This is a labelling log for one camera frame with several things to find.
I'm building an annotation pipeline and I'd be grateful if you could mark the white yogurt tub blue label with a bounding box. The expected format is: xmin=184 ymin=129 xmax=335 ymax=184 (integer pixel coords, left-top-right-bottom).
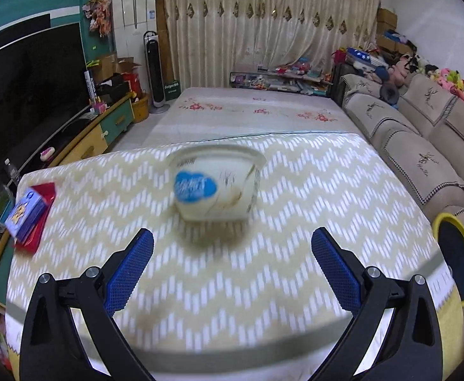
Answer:
xmin=168 ymin=143 xmax=266 ymax=222

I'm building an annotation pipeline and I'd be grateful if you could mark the yellow rimmed black trash bin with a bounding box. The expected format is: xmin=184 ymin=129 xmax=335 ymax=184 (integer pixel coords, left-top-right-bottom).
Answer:
xmin=432 ymin=212 xmax=464 ymax=308

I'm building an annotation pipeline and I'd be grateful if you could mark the blue card box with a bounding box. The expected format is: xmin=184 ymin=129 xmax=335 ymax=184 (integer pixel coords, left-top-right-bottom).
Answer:
xmin=5 ymin=188 xmax=45 ymax=241

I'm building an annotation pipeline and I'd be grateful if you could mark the red tray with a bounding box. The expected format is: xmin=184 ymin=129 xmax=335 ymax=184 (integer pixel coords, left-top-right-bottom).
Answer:
xmin=15 ymin=182 xmax=56 ymax=256

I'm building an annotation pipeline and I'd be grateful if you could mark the patterned yellow white tablecloth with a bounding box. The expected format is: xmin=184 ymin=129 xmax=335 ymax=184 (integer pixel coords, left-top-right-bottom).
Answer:
xmin=5 ymin=132 xmax=464 ymax=380

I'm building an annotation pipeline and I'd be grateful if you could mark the clear water bottle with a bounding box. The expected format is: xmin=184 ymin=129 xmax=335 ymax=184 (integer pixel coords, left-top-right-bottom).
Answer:
xmin=4 ymin=158 xmax=21 ymax=185

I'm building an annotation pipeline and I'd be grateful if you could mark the beige sectional sofa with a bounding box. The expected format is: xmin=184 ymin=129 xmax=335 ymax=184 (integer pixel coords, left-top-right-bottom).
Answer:
xmin=333 ymin=74 xmax=464 ymax=224

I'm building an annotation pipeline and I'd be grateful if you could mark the large black television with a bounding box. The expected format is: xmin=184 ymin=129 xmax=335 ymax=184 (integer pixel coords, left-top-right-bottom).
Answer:
xmin=0 ymin=23 xmax=89 ymax=184

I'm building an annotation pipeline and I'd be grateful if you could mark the black tower fan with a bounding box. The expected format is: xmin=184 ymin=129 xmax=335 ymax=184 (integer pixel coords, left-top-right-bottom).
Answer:
xmin=143 ymin=30 xmax=170 ymax=114

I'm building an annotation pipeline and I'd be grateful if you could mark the floral white mattress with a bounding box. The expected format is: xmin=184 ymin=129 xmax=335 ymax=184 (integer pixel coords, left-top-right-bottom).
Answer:
xmin=142 ymin=87 xmax=359 ymax=147

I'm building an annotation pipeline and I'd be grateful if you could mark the pile of plush toys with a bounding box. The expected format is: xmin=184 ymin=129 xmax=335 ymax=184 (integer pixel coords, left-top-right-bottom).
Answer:
xmin=326 ymin=40 xmax=464 ymax=108

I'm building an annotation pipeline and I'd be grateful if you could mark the low shelf with toys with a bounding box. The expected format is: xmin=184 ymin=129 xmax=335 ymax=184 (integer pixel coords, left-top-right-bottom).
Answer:
xmin=229 ymin=57 xmax=333 ymax=97

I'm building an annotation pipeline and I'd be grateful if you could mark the artificial flower decoration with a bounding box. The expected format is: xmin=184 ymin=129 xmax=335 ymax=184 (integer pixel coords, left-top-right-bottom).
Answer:
xmin=82 ymin=0 xmax=111 ymax=38

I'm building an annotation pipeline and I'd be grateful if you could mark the white standing air conditioner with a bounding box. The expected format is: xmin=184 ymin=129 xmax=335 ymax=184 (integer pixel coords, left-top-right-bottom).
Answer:
xmin=111 ymin=0 xmax=157 ymax=92

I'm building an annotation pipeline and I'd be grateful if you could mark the cream patterned curtain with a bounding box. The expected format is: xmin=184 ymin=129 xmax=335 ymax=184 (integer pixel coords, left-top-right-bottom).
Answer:
xmin=164 ymin=0 xmax=380 ymax=89

